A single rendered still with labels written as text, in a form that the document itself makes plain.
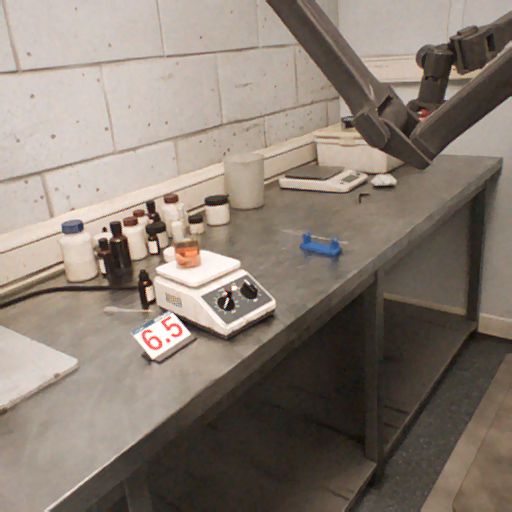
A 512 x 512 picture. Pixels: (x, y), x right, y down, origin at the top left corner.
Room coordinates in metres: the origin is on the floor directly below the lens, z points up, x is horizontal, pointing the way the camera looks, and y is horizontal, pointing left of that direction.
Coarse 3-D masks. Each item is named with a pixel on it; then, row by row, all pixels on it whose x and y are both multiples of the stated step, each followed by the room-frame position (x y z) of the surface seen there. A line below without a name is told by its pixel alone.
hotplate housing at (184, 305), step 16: (240, 272) 0.94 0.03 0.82; (160, 288) 0.93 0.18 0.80; (176, 288) 0.90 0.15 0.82; (192, 288) 0.88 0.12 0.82; (208, 288) 0.88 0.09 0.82; (160, 304) 0.94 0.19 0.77; (176, 304) 0.90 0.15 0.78; (192, 304) 0.86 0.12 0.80; (272, 304) 0.88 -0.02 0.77; (192, 320) 0.87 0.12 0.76; (208, 320) 0.83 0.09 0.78; (240, 320) 0.83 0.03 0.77; (256, 320) 0.86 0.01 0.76; (224, 336) 0.81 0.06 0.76
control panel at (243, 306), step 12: (216, 288) 0.88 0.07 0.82; (228, 288) 0.89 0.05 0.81; (240, 288) 0.89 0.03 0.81; (204, 300) 0.85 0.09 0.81; (216, 300) 0.85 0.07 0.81; (240, 300) 0.87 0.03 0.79; (252, 300) 0.88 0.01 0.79; (264, 300) 0.88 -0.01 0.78; (216, 312) 0.83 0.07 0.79; (228, 312) 0.84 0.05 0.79; (240, 312) 0.84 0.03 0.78; (228, 324) 0.81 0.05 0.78
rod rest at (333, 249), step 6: (306, 240) 1.22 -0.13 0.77; (300, 246) 1.22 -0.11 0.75; (306, 246) 1.20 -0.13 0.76; (312, 246) 1.20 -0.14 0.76; (318, 246) 1.19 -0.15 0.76; (324, 246) 1.19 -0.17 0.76; (330, 246) 1.18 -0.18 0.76; (336, 246) 1.17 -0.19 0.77; (318, 252) 1.18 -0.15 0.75; (324, 252) 1.17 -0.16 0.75; (330, 252) 1.16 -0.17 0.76; (336, 252) 1.15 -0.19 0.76
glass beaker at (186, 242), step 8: (184, 224) 0.97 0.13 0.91; (192, 224) 0.97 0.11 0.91; (176, 232) 0.96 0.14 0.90; (184, 232) 0.97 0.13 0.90; (192, 232) 0.97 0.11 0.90; (176, 240) 0.93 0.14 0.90; (184, 240) 0.92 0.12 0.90; (192, 240) 0.92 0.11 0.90; (176, 248) 0.93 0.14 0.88; (184, 248) 0.92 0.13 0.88; (192, 248) 0.92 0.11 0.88; (200, 248) 0.94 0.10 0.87; (176, 256) 0.93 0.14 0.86; (184, 256) 0.92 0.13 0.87; (192, 256) 0.92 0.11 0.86; (200, 256) 0.94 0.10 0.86; (176, 264) 0.93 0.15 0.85; (184, 264) 0.92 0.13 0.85; (192, 264) 0.92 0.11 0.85; (200, 264) 0.94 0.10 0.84
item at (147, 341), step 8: (160, 320) 0.83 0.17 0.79; (168, 320) 0.84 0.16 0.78; (176, 320) 0.85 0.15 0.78; (152, 328) 0.81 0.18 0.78; (160, 328) 0.82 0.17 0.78; (168, 328) 0.83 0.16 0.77; (176, 328) 0.83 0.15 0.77; (184, 328) 0.84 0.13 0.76; (136, 336) 0.79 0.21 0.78; (144, 336) 0.79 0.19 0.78; (152, 336) 0.80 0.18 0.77; (160, 336) 0.81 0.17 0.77; (168, 336) 0.81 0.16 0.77; (176, 336) 0.82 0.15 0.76; (144, 344) 0.78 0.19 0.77; (152, 344) 0.79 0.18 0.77; (160, 344) 0.79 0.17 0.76; (152, 352) 0.77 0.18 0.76
